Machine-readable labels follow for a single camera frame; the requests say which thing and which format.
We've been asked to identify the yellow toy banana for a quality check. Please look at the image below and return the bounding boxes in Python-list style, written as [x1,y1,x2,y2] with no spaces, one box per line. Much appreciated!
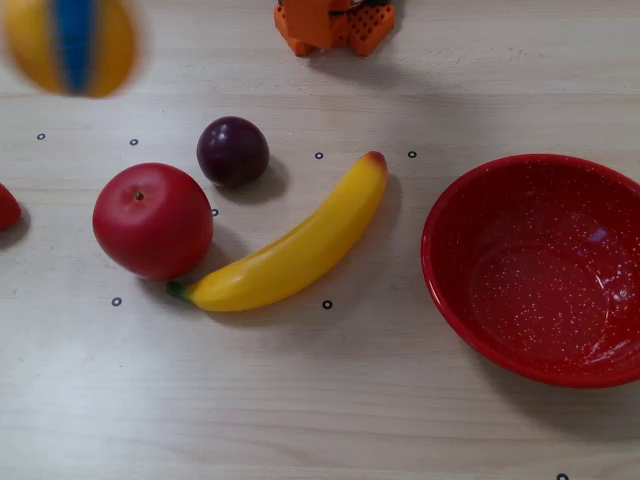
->
[166,151,389,314]

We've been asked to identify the small red toy fruit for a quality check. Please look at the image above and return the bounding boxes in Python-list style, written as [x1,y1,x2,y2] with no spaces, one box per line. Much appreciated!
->
[0,182,23,232]

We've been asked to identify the red speckled enamel bowl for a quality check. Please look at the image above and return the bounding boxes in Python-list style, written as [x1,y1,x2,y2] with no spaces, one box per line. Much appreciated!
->
[420,153,640,390]

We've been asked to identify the dark purple toy plum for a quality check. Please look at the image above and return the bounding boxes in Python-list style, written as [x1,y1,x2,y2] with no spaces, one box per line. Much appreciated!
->
[195,115,271,189]

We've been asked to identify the red toy apple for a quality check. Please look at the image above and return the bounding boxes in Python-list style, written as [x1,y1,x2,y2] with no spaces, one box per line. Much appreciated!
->
[91,161,215,282]

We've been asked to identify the yellow orange toy peach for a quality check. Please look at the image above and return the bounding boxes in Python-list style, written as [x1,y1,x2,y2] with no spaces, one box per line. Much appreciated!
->
[3,0,137,99]

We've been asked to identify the blue pointed gripper finger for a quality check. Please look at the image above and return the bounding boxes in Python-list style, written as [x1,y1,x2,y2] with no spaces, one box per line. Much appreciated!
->
[51,0,100,95]

